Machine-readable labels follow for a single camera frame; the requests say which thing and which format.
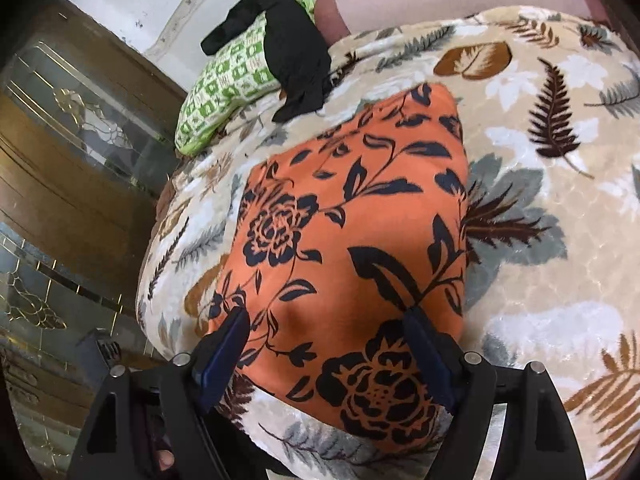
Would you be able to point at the beige leaf-print blanket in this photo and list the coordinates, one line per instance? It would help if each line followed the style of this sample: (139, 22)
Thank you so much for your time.
(550, 285)

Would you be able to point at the green patterned pillow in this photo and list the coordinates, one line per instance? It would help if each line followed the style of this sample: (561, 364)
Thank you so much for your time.
(225, 90)

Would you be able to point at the orange floral cloth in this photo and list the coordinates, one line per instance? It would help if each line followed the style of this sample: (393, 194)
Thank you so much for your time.
(340, 220)

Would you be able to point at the black cloth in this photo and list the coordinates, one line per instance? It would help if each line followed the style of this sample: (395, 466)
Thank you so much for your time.
(295, 55)

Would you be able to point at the person's left hand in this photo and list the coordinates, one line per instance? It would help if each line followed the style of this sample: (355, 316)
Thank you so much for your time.
(165, 460)

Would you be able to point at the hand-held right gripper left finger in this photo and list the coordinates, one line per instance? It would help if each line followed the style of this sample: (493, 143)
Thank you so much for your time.
(222, 355)

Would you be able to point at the wooden glass-door cabinet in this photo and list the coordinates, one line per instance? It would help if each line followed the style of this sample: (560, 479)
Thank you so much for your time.
(60, 175)

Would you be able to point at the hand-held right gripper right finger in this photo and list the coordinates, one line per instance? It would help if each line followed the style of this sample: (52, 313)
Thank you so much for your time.
(430, 360)

